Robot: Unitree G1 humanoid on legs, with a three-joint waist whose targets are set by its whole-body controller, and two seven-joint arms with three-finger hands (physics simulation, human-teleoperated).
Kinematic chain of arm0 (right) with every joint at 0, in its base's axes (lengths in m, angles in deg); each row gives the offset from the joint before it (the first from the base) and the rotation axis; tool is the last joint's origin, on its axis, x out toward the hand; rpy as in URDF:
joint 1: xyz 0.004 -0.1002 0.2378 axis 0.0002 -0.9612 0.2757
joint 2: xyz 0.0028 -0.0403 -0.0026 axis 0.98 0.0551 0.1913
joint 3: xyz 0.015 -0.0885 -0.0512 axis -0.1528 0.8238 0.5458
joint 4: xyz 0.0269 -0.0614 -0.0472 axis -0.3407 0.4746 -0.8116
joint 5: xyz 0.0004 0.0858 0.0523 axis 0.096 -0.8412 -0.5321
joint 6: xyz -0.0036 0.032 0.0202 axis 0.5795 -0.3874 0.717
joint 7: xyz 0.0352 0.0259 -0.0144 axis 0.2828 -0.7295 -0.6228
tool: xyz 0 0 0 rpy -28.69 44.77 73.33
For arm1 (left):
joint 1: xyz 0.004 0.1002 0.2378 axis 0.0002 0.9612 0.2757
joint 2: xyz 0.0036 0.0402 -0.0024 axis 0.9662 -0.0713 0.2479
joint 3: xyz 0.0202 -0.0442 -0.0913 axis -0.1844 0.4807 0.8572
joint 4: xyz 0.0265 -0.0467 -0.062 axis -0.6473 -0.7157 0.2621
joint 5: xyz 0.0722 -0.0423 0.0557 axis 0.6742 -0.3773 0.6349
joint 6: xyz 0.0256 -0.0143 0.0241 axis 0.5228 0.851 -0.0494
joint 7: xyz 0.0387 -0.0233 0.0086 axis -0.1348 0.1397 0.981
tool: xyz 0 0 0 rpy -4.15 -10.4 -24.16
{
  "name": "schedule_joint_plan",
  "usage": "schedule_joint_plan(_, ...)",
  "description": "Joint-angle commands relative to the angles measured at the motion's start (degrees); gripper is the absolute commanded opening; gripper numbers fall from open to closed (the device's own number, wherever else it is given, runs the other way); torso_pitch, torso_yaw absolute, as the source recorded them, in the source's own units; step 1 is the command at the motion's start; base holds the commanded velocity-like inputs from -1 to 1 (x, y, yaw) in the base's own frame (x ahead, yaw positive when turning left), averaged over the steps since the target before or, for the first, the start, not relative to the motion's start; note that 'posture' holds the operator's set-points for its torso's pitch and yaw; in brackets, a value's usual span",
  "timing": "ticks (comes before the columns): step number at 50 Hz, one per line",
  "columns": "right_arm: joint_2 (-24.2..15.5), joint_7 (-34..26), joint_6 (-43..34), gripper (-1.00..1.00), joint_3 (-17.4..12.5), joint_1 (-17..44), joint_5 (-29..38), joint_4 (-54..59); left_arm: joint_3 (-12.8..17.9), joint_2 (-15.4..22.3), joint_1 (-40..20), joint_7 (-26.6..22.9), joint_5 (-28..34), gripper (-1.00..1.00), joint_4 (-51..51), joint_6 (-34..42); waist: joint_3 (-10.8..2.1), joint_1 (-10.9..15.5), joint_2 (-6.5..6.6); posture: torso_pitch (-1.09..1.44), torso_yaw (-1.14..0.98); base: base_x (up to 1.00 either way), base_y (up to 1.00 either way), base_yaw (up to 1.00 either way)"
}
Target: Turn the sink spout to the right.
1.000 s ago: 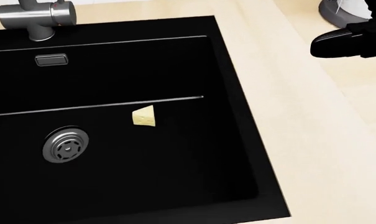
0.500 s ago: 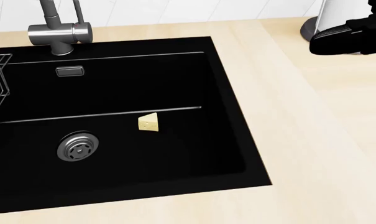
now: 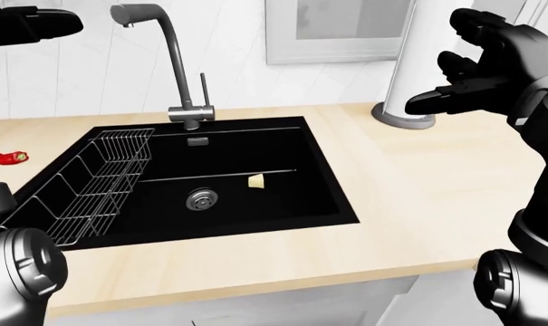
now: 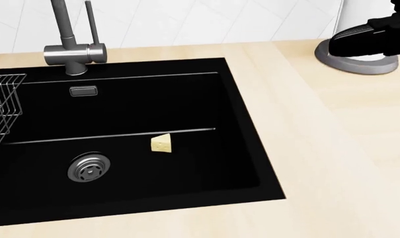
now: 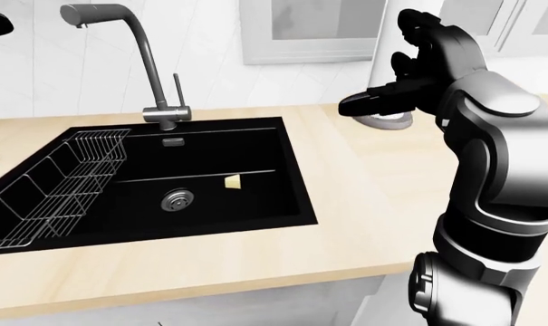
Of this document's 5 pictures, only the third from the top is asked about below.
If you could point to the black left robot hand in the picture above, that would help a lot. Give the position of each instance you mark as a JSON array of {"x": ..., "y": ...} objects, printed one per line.
[{"x": 33, "y": 23}]

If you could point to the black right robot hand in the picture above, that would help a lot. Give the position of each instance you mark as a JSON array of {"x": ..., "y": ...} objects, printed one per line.
[{"x": 495, "y": 61}]

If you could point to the grey metal sink faucet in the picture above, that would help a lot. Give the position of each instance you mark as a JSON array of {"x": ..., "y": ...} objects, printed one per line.
[{"x": 183, "y": 71}]

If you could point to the metal sink overflow plate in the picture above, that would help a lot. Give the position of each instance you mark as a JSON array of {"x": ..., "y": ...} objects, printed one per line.
[{"x": 198, "y": 141}]

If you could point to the metal sink drain strainer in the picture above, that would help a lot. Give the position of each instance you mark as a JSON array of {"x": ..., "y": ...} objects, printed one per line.
[{"x": 202, "y": 199}]

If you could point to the black kitchen sink basin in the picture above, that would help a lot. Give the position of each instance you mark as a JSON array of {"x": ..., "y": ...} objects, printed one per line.
[{"x": 219, "y": 183}]

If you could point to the white paper towel holder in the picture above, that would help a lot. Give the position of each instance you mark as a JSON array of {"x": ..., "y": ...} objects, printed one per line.
[{"x": 407, "y": 68}]

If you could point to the red bell pepper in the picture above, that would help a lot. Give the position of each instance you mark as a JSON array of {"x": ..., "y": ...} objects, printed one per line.
[{"x": 12, "y": 158}]

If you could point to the white framed window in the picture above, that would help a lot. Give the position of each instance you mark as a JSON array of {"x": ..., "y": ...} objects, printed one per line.
[{"x": 341, "y": 30}]

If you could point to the yellow cheese wedge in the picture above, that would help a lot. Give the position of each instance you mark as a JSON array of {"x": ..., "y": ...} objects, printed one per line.
[{"x": 256, "y": 181}]

